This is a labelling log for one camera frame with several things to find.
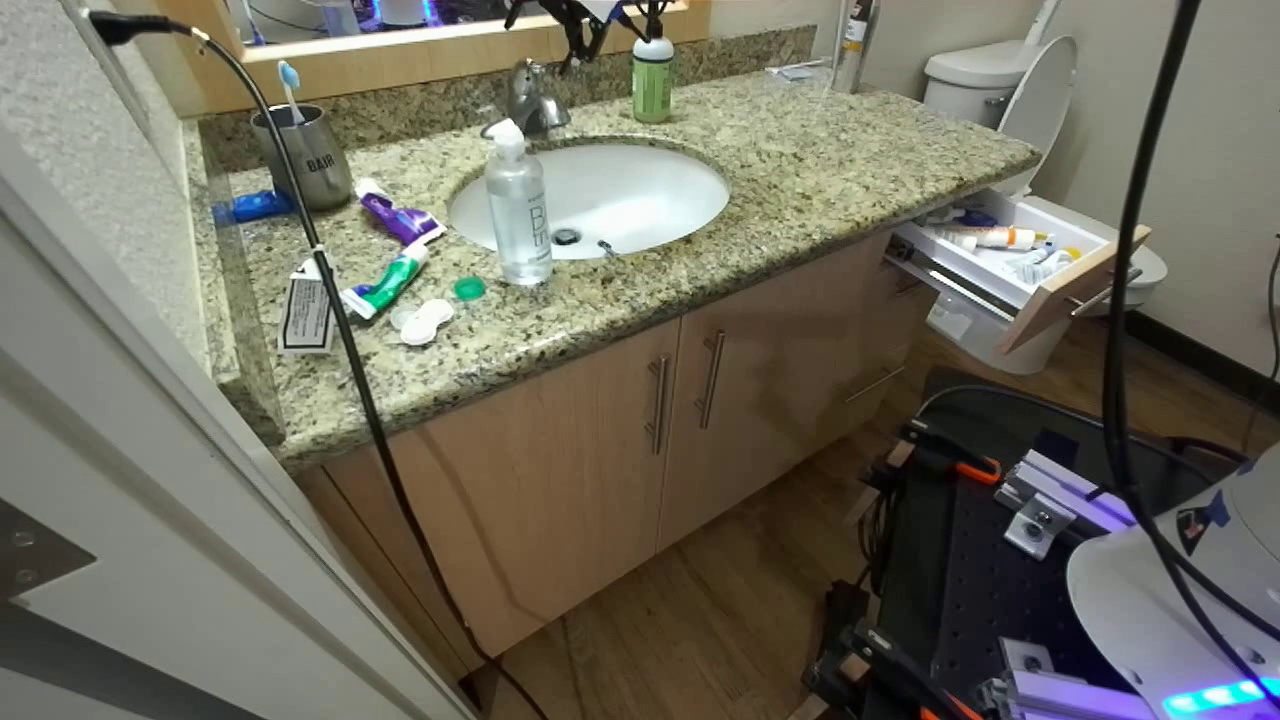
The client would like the wooden vanity cabinet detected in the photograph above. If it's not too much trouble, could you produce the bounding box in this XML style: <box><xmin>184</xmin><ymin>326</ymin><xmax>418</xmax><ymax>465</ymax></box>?
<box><xmin>295</xmin><ymin>224</ymin><xmax>935</xmax><ymax>685</ymax></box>

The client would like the chrome faucet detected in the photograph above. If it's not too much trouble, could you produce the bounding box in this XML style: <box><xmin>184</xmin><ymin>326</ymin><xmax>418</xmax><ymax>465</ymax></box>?
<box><xmin>500</xmin><ymin>50</ymin><xmax>575</xmax><ymax>143</ymax></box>

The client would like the blue plastic item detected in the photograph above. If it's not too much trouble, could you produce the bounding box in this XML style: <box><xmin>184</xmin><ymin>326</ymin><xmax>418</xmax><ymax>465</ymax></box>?
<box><xmin>211</xmin><ymin>189</ymin><xmax>295</xmax><ymax>226</ymax></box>

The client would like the green bottle with black nozzle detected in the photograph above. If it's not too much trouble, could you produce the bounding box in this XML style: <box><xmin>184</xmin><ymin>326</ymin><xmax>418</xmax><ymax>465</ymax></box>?
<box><xmin>630</xmin><ymin>12</ymin><xmax>680</xmax><ymax>129</ymax></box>

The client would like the white paper packet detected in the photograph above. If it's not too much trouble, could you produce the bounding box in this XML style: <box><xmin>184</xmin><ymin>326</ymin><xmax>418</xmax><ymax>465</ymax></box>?
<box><xmin>770</xmin><ymin>54</ymin><xmax>841</xmax><ymax>87</ymax></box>

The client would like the clear soap pump bottle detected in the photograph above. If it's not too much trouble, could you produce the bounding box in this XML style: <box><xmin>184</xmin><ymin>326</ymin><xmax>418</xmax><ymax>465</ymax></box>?
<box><xmin>482</xmin><ymin>115</ymin><xmax>557</xmax><ymax>292</ymax></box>

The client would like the wooden framed mirror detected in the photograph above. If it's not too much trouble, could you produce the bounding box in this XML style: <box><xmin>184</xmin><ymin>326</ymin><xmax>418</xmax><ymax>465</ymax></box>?
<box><xmin>155</xmin><ymin>0</ymin><xmax>717</xmax><ymax>115</ymax></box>

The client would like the white contact lens case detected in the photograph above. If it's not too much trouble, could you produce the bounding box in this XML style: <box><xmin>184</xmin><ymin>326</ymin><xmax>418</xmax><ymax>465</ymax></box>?
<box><xmin>393</xmin><ymin>297</ymin><xmax>462</xmax><ymax>352</ymax></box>

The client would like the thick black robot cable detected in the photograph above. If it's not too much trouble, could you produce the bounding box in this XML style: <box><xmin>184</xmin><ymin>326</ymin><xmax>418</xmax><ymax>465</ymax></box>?
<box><xmin>1096</xmin><ymin>0</ymin><xmax>1280</xmax><ymax>671</ymax></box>

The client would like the green white toothpaste tube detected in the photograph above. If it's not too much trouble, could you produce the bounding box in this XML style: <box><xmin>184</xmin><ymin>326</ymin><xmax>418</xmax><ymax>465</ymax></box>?
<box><xmin>335</xmin><ymin>237</ymin><xmax>441</xmax><ymax>326</ymax></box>

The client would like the white sink basin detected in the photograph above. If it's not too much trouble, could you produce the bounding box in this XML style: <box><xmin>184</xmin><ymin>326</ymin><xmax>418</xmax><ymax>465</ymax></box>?
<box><xmin>445</xmin><ymin>137</ymin><xmax>738</xmax><ymax>263</ymax></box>

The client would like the black robot table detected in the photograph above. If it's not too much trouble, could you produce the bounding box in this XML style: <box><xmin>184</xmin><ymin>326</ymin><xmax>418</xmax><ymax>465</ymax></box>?
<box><xmin>798</xmin><ymin>371</ymin><xmax>1253</xmax><ymax>720</ymax></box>

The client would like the orange white tube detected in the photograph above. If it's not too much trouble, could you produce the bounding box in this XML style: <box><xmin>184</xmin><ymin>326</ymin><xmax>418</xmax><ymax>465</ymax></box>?
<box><xmin>969</xmin><ymin>224</ymin><xmax>1052</xmax><ymax>256</ymax></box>

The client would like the metal cabinet door handle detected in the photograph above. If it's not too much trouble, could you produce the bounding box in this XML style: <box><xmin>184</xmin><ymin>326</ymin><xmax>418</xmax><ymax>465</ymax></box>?
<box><xmin>646</xmin><ymin>349</ymin><xmax>676</xmax><ymax>455</ymax></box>
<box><xmin>697</xmin><ymin>319</ymin><xmax>730</xmax><ymax>433</ymax></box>

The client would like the dark blue drawer item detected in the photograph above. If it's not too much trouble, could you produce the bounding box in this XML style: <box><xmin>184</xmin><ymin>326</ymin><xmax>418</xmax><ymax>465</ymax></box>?
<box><xmin>951</xmin><ymin>195</ymin><xmax>1005</xmax><ymax>230</ymax></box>

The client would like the white door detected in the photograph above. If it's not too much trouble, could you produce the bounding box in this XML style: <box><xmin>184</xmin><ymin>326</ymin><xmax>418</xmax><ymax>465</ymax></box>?
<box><xmin>0</xmin><ymin>170</ymin><xmax>478</xmax><ymax>720</ymax></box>

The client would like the blue white toothbrush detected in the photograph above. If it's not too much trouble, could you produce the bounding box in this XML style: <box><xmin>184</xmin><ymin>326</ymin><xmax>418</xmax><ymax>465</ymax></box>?
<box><xmin>271</xmin><ymin>54</ymin><xmax>310</xmax><ymax>131</ymax></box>

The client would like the black power cable with plug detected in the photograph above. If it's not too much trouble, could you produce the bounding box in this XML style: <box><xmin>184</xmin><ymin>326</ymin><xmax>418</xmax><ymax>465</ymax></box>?
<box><xmin>85</xmin><ymin>9</ymin><xmax>551</xmax><ymax>720</ymax></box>

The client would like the grey metal toothbrush cup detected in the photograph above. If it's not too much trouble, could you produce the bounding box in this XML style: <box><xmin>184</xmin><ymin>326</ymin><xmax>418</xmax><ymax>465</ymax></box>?
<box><xmin>254</xmin><ymin>104</ymin><xmax>359</xmax><ymax>217</ymax></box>

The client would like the aluminium robot base mount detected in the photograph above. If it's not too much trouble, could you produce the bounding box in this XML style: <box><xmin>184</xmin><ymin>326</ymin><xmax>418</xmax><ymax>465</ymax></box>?
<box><xmin>994</xmin><ymin>442</ymin><xmax>1164</xmax><ymax>720</ymax></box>

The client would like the white toilet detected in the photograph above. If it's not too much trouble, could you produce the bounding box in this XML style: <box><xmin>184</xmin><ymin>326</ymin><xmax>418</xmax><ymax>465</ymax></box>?
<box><xmin>917</xmin><ymin>31</ymin><xmax>1176</xmax><ymax>381</ymax></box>

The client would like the purple toothpaste tube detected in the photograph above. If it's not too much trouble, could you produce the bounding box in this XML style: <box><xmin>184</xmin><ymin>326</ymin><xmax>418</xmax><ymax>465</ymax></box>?
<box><xmin>351</xmin><ymin>176</ymin><xmax>447</xmax><ymax>252</ymax></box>

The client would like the open wooden drawer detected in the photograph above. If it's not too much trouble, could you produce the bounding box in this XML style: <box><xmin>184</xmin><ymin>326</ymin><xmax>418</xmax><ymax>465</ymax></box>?
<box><xmin>886</xmin><ymin>189</ymin><xmax>1156</xmax><ymax>356</ymax></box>

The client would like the orange black clamp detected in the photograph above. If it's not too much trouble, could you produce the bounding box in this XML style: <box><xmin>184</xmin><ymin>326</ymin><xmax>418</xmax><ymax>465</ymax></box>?
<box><xmin>812</xmin><ymin>624</ymin><xmax>977</xmax><ymax>720</ymax></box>
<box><xmin>886</xmin><ymin>415</ymin><xmax>1014</xmax><ymax>496</ymax></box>

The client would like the silver bottle with orange cap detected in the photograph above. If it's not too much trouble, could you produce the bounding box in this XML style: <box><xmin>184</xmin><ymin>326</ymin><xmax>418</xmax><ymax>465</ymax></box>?
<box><xmin>831</xmin><ymin>0</ymin><xmax>880</xmax><ymax>96</ymax></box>

